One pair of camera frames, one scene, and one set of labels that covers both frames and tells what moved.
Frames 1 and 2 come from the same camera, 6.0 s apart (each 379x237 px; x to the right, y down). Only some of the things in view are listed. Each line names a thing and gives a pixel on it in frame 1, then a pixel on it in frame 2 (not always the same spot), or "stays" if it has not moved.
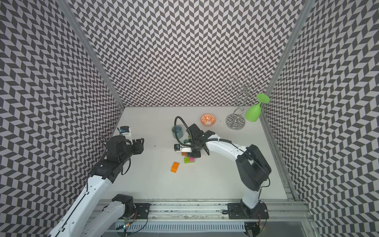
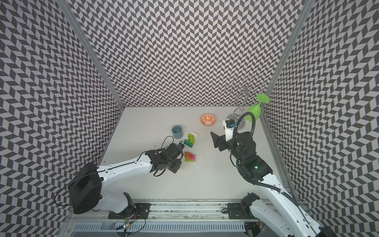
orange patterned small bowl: (208, 120) stays
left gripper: (138, 145) to (175, 169)
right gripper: (195, 154) to (218, 140)
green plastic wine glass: (253, 112) stays
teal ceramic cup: (179, 131) stays
